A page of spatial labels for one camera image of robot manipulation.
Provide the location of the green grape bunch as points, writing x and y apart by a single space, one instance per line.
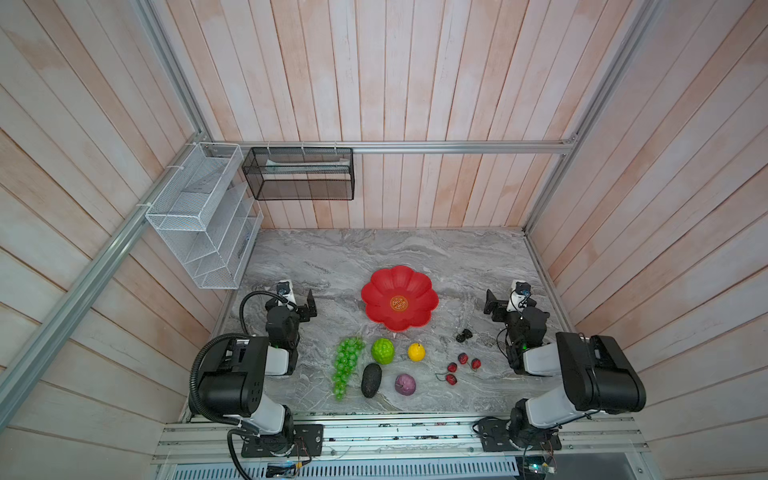
345 364

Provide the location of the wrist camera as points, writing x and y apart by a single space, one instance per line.
519 296
284 289

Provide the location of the white wire mesh shelf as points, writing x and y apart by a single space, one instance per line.
206 218

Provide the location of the red flower-shaped fruit bowl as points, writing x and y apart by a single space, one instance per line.
399 298

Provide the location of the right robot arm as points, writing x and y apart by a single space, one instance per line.
596 376

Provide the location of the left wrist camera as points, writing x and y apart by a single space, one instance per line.
284 289

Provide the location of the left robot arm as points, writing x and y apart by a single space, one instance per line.
227 376

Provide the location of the purple passion fruit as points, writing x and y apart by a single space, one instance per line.
405 384

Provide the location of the dark cherry pair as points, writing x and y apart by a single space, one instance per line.
464 335

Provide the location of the aluminium left rail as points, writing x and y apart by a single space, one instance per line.
38 353

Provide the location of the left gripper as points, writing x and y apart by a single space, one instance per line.
306 306

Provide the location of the yellow lemon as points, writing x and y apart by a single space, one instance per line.
416 352

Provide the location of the dark avocado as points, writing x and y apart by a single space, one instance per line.
371 380

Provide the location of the aluminium back rail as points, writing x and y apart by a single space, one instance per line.
416 147

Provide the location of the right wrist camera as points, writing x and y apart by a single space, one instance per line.
519 296

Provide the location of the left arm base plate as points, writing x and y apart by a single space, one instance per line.
282 441

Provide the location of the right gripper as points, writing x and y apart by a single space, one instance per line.
495 306

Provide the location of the aluminium frame rail front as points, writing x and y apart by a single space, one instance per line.
455 446

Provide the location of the bumpy green custard apple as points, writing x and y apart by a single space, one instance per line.
383 351

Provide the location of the black wire mesh basket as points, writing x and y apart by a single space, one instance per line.
300 173

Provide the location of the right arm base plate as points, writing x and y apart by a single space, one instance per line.
502 435

